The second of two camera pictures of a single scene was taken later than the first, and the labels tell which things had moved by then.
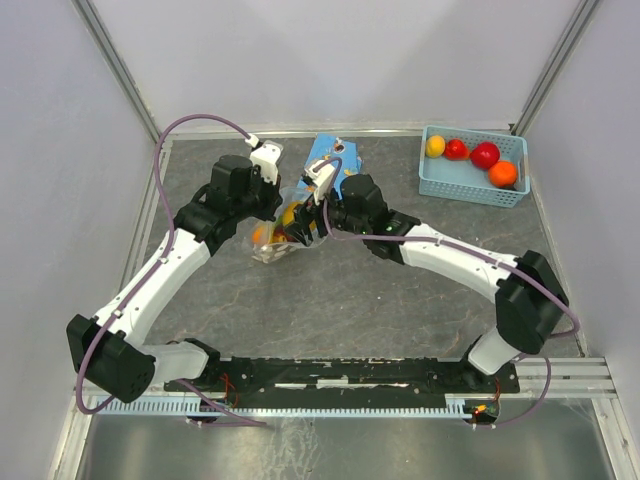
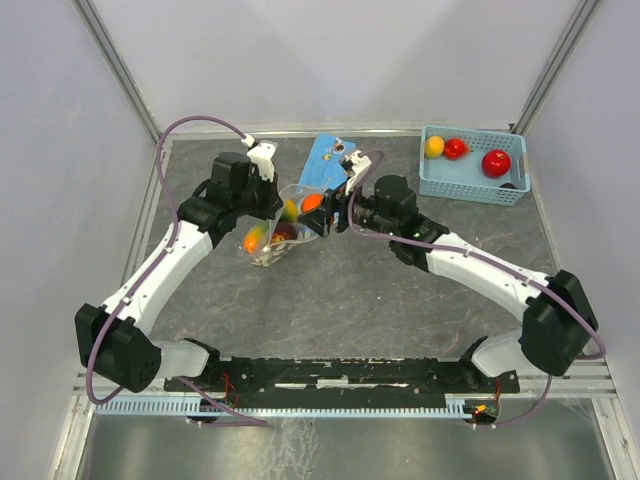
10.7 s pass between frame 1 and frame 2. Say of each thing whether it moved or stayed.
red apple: moved
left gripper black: stayed
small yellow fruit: stayed
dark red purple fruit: stayed
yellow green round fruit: stayed
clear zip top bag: stayed
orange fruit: moved
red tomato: stayed
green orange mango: moved
